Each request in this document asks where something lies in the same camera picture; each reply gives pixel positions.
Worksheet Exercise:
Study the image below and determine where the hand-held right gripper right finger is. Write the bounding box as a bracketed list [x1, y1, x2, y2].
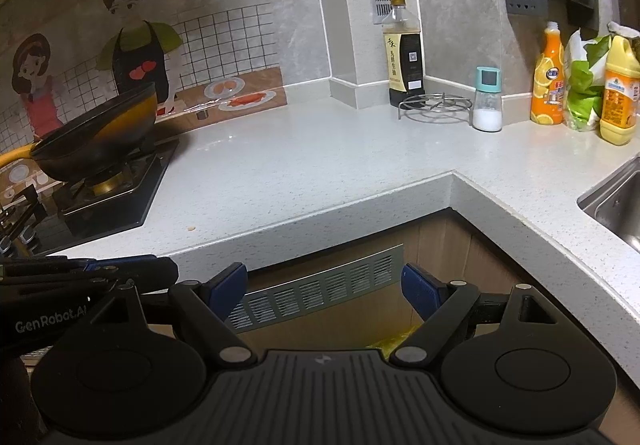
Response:
[389, 262, 558, 366]

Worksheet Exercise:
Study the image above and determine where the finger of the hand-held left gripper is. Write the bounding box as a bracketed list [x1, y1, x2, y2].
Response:
[0, 274, 132, 292]
[0, 256, 179, 295]

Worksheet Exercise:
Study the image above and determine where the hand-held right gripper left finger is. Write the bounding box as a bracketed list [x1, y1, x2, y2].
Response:
[90, 262, 256, 368]

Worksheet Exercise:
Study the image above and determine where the yellow plastic bag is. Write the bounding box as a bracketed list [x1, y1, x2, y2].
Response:
[367, 325, 426, 361]

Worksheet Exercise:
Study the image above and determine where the wooden cabinet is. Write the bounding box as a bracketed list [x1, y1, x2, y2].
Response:
[150, 208, 626, 376]

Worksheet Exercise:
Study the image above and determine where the black gas stove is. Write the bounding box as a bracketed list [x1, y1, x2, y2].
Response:
[0, 138, 181, 256]

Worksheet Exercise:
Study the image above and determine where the grey cabinet vent grille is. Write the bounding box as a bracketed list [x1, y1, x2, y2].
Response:
[225, 245, 405, 331]

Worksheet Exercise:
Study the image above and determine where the large yellow-green pot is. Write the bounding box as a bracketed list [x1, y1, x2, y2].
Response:
[0, 81, 158, 183]

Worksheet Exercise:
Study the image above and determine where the teal-capped salt shaker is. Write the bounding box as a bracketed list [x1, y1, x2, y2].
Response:
[472, 66, 502, 132]

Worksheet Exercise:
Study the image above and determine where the stainless steel sink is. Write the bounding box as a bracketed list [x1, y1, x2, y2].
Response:
[576, 158, 640, 253]

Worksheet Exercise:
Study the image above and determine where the dark soy sauce bottle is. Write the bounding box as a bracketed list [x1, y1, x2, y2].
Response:
[381, 0, 426, 108]

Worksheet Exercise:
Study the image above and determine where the orange detergent bottle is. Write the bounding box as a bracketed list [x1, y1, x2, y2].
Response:
[530, 21, 568, 126]

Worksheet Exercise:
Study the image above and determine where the plastic bag of greens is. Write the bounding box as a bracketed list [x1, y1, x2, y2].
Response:
[564, 22, 640, 132]

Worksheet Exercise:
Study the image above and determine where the yellow detergent bottle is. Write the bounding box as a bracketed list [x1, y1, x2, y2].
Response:
[599, 35, 640, 147]

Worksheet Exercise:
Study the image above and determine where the metal wire trivet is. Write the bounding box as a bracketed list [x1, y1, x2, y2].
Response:
[398, 92, 473, 124]

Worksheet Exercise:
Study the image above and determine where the cartoon kitchen wall sticker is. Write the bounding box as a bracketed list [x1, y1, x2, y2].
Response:
[0, 0, 290, 226]

